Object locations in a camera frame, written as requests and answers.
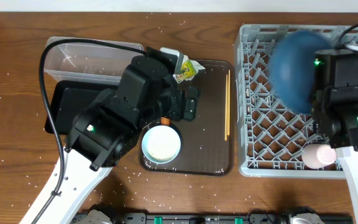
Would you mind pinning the orange carrot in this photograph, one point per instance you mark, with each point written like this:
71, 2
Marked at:
165, 121

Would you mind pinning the right wooden chopstick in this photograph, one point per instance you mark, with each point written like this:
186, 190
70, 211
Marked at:
228, 102

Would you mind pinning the white crumpled tissue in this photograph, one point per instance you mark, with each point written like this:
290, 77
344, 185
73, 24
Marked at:
198, 65

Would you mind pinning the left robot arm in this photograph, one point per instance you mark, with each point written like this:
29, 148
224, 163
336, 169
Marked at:
109, 128

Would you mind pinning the blue plate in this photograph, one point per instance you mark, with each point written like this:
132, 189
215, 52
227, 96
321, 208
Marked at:
291, 68

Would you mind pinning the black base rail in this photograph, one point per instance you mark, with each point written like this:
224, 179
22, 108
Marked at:
253, 218

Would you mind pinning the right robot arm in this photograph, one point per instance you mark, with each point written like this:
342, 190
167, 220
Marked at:
335, 109

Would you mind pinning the black plastic tray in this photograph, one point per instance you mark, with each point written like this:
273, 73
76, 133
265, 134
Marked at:
70, 98

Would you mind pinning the wooden chopstick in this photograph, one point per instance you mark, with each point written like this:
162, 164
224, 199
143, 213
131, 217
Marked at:
225, 131
228, 102

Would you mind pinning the left wooden chopstick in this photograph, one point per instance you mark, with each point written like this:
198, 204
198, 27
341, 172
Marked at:
225, 131

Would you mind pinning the yellow green snack packet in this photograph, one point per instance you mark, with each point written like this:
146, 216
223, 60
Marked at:
187, 71

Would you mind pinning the clear plastic bin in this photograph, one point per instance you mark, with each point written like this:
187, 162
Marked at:
83, 62

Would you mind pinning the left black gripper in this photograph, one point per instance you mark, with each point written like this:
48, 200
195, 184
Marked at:
184, 101

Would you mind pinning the light blue rice bowl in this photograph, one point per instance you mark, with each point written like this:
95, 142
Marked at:
161, 144

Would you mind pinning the brown serving tray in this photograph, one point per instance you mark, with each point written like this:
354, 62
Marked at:
204, 149

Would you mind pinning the pink cup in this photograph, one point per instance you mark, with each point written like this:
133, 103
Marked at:
316, 156

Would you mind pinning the grey dishwasher rack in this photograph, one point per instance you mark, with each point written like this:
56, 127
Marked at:
271, 138

